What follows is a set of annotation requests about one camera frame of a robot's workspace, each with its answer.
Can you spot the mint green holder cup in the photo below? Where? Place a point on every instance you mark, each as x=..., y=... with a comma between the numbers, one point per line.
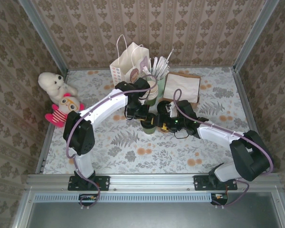
x=162, y=91

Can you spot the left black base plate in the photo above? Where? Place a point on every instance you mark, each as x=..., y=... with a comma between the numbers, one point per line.
x=104, y=183

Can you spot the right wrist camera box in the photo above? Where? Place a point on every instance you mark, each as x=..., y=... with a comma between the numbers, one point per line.
x=172, y=109

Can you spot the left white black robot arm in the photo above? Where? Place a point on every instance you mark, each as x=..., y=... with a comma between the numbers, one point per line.
x=104, y=107

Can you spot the aluminium frame rail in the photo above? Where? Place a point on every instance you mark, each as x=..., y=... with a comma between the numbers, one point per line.
x=152, y=181

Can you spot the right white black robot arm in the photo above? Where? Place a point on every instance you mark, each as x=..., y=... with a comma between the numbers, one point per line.
x=249, y=156

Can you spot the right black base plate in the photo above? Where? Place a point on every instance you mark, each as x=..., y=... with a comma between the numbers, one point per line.
x=199, y=183

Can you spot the white printed stick packet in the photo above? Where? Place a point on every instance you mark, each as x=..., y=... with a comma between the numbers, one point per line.
x=146, y=71

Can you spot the black plastic cup lid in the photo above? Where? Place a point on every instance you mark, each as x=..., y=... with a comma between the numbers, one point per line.
x=162, y=108
x=149, y=125

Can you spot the white paper-wrapped straw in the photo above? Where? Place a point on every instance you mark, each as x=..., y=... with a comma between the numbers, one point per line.
x=165, y=69
x=160, y=65
x=169, y=58
x=155, y=64

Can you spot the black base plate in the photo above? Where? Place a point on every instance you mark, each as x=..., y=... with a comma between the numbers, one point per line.
x=104, y=183
x=199, y=183

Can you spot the white paper napkin stack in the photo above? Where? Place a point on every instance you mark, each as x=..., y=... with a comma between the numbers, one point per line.
x=187, y=83

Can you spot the pink plush doll with glasses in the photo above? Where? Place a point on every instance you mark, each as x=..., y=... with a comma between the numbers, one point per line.
x=59, y=114

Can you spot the white printed paper bag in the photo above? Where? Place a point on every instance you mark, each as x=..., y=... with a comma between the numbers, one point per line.
x=126, y=61

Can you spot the aluminium frame post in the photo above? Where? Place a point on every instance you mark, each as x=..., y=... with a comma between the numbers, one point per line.
x=45, y=35
x=254, y=35

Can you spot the grey metal sheet panel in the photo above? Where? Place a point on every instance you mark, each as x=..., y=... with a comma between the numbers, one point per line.
x=152, y=216

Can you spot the white plush animal toy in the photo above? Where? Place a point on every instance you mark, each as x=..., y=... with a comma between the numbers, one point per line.
x=52, y=84

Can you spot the aluminium side rail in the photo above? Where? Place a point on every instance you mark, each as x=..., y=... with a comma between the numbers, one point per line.
x=44, y=152
x=251, y=118

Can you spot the floral printed table cloth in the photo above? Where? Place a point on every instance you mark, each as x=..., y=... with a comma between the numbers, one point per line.
x=133, y=161

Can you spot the small black controller board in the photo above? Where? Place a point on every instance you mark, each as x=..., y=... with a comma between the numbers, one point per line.
x=88, y=200
x=219, y=199

